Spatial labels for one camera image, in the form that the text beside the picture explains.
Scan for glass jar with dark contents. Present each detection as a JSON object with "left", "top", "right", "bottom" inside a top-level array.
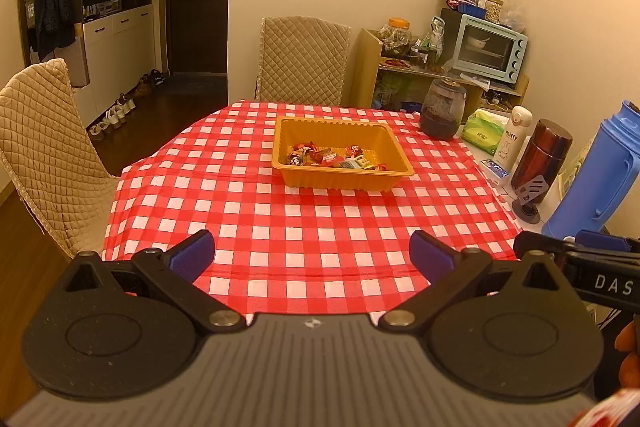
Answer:
[{"left": 419, "top": 78, "right": 467, "bottom": 140}]

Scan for light blue toaster oven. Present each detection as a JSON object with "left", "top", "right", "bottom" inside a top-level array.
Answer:
[{"left": 451, "top": 14, "right": 529, "bottom": 84}]

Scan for wooden shelf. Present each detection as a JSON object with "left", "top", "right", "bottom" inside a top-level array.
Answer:
[{"left": 350, "top": 28, "right": 530, "bottom": 112}]

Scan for beige quilted chair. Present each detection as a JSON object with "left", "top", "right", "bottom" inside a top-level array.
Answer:
[
  {"left": 254, "top": 17, "right": 352, "bottom": 106},
  {"left": 0, "top": 58, "right": 121, "bottom": 258}
]

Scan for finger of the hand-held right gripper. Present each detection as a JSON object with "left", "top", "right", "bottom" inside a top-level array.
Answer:
[
  {"left": 514, "top": 231, "right": 576, "bottom": 260},
  {"left": 575, "top": 230, "right": 640, "bottom": 253}
]

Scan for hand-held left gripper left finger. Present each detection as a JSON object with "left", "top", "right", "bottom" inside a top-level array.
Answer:
[{"left": 64, "top": 230, "right": 247, "bottom": 336}]

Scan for white bottle with rabbit print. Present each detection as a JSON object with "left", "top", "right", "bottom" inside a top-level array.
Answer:
[{"left": 492, "top": 105, "right": 533, "bottom": 160}]

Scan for hanging dark clothes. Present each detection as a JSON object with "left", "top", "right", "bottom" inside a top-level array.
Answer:
[{"left": 14, "top": 0, "right": 77, "bottom": 60}]

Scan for blue white small box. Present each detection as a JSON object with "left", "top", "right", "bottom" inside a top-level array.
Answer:
[{"left": 480, "top": 158, "right": 511, "bottom": 180}]

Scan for pale printed bag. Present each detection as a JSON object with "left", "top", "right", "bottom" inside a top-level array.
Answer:
[{"left": 557, "top": 147, "right": 597, "bottom": 198}]

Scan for white cabinet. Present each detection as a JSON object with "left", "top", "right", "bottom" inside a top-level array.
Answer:
[{"left": 20, "top": 0, "right": 167, "bottom": 128}]

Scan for blue plastic jug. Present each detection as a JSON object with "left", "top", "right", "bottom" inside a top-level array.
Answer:
[{"left": 541, "top": 101, "right": 640, "bottom": 240}]

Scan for brown metal thermos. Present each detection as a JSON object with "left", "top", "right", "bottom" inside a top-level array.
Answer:
[{"left": 510, "top": 118, "right": 573, "bottom": 198}]

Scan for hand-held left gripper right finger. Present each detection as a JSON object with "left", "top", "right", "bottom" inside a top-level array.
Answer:
[{"left": 377, "top": 230, "right": 573, "bottom": 336}]

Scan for red checkered tablecloth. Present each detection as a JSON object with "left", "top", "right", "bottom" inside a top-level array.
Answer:
[{"left": 101, "top": 99, "right": 521, "bottom": 315}]

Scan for green tissue pack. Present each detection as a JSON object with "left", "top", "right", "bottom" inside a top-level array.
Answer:
[{"left": 460, "top": 108, "right": 511, "bottom": 154}]

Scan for grey metal phone stand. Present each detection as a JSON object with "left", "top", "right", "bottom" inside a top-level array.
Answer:
[{"left": 511, "top": 174, "right": 551, "bottom": 224}]

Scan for plastic jar with orange lid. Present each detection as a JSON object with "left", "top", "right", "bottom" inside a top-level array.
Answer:
[{"left": 380, "top": 18, "right": 414, "bottom": 56}]

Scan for row of shoes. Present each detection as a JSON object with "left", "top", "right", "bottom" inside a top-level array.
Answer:
[{"left": 89, "top": 69, "right": 166, "bottom": 138}]

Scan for green white foil bag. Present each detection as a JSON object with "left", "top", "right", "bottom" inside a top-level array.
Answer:
[{"left": 425, "top": 17, "right": 446, "bottom": 58}]

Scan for dark doormat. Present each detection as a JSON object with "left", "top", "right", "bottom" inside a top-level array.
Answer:
[{"left": 159, "top": 74, "right": 229, "bottom": 97}]

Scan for person's right hand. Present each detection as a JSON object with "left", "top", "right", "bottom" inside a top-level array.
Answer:
[{"left": 614, "top": 322, "right": 640, "bottom": 385}]

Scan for yellow plastic tray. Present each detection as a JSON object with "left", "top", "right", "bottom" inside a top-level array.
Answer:
[{"left": 271, "top": 117, "right": 414, "bottom": 192}]

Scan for clear plastic bag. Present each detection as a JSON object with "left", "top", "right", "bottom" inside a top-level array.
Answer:
[{"left": 502, "top": 0, "right": 526, "bottom": 32}]

